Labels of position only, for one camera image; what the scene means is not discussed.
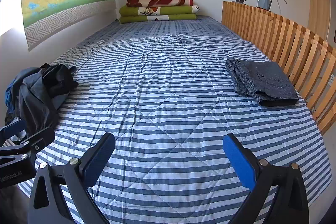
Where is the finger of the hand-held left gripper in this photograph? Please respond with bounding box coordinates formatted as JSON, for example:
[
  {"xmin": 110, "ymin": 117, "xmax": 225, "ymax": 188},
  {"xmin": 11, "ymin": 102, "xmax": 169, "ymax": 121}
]
[
  {"xmin": 0, "ymin": 119, "xmax": 27, "ymax": 141},
  {"xmin": 0, "ymin": 127, "xmax": 56, "ymax": 161}
]

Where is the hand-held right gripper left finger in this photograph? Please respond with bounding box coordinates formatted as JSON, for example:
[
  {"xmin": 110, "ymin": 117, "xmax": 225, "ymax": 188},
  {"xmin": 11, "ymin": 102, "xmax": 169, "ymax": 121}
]
[{"xmin": 28, "ymin": 132, "xmax": 116, "ymax": 224}]

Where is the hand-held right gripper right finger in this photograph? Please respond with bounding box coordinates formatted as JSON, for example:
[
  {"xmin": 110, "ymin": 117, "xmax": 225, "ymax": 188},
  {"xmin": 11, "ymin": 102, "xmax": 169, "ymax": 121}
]
[{"xmin": 223, "ymin": 134, "xmax": 310, "ymax": 224}]

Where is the dark grey jacket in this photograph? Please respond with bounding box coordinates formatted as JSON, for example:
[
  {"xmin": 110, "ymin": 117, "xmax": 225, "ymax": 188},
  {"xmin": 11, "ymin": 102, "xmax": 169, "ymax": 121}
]
[{"xmin": 7, "ymin": 68, "xmax": 69, "ymax": 141}]

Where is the black garment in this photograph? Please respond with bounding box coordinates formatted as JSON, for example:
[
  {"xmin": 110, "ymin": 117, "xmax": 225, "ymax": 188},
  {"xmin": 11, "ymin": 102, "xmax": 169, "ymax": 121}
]
[{"xmin": 39, "ymin": 63, "xmax": 79, "ymax": 99}]

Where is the folded grey garment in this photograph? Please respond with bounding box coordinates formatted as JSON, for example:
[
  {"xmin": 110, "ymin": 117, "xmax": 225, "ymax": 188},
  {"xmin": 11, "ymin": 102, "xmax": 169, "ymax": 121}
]
[{"xmin": 225, "ymin": 57, "xmax": 300, "ymax": 107}]

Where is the blue white striped quilt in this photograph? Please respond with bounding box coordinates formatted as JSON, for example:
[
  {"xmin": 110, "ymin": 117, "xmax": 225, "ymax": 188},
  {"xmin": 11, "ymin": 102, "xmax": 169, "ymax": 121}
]
[{"xmin": 0, "ymin": 17, "xmax": 332, "ymax": 224}]

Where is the green folded blanket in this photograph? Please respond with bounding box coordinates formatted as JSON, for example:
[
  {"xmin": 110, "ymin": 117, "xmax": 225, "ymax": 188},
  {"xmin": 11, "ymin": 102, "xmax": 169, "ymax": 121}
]
[
  {"xmin": 119, "ymin": 13, "xmax": 198, "ymax": 24},
  {"xmin": 119, "ymin": 5, "xmax": 200, "ymax": 17}
]

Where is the red floral folded blanket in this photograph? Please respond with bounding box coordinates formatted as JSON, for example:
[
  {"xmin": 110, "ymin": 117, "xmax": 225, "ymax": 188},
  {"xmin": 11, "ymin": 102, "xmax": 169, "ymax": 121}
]
[{"xmin": 126, "ymin": 0, "xmax": 194, "ymax": 7}]

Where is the wooden door panel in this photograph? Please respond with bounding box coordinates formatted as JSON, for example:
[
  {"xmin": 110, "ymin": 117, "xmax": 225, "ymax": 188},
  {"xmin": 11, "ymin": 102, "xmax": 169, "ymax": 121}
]
[{"xmin": 308, "ymin": 0, "xmax": 331, "ymax": 43}]

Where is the wooden slatted bed rail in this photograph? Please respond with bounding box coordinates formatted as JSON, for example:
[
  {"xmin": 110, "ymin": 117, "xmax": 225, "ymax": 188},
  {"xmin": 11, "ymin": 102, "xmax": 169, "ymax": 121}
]
[{"xmin": 222, "ymin": 1, "xmax": 336, "ymax": 136}]

